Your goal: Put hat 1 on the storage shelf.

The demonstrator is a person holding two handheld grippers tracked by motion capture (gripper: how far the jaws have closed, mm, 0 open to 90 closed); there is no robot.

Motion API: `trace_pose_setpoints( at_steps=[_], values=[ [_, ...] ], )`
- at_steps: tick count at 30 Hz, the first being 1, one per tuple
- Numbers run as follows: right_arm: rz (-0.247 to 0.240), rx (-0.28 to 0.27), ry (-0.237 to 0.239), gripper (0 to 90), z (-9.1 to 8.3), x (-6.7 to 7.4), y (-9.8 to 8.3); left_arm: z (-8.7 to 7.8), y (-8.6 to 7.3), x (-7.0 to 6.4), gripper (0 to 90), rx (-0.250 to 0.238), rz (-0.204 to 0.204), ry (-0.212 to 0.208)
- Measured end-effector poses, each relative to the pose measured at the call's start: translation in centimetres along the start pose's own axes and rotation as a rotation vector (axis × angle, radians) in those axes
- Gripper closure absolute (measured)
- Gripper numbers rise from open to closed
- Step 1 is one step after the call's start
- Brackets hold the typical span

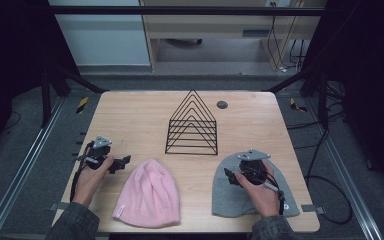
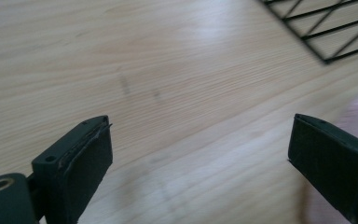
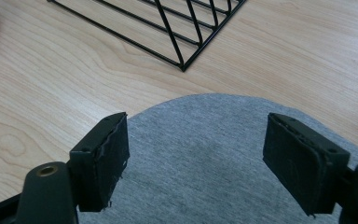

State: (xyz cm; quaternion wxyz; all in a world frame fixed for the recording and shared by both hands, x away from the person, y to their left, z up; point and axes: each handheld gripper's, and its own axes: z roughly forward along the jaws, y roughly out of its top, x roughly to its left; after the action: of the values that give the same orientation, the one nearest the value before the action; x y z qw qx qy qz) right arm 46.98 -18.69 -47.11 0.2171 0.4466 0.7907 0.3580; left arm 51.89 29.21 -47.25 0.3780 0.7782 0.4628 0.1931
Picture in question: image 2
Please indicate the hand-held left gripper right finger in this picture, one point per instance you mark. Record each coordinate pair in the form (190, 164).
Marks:
(332, 165)

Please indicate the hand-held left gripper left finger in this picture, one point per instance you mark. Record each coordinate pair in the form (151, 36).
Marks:
(84, 161)

